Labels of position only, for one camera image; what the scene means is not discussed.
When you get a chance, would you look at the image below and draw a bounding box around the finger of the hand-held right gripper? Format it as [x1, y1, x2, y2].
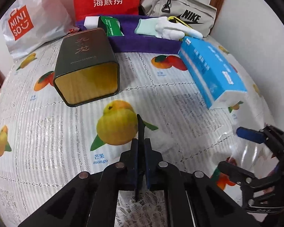
[236, 125, 284, 155]
[218, 161, 256, 186]

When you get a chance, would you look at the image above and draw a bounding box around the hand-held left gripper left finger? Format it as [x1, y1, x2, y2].
[18, 138, 142, 227]

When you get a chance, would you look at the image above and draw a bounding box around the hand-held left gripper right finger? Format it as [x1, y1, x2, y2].
[143, 138, 261, 227]

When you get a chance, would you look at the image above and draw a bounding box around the black strap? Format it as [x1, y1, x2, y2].
[134, 114, 147, 201]

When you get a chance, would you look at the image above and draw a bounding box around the yellow black striped fabric pouch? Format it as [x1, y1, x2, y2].
[167, 16, 199, 41]

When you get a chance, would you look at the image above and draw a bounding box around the mint white glove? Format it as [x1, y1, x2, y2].
[134, 16, 203, 39]

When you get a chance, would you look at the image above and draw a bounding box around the green wet wipe packet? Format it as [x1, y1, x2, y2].
[97, 16, 125, 37]

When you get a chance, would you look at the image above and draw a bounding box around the white sponge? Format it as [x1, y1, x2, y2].
[83, 16, 101, 29]

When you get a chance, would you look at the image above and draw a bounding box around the blue tissue pack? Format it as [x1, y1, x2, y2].
[178, 37, 248, 110]

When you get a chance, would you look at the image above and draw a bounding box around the fruit print tablecloth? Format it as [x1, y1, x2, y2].
[0, 32, 284, 227]

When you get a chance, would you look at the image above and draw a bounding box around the dark green tin box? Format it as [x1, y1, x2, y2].
[53, 28, 121, 107]

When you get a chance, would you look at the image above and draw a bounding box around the purple towel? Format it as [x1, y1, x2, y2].
[75, 15, 187, 55]

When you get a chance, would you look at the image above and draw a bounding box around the red paper bag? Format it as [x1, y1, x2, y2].
[72, 0, 142, 22]

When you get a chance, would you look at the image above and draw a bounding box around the grey waist bag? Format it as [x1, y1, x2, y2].
[139, 0, 217, 38]

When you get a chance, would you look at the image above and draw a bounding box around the white plastic shopping bag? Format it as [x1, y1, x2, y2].
[1, 0, 77, 59]

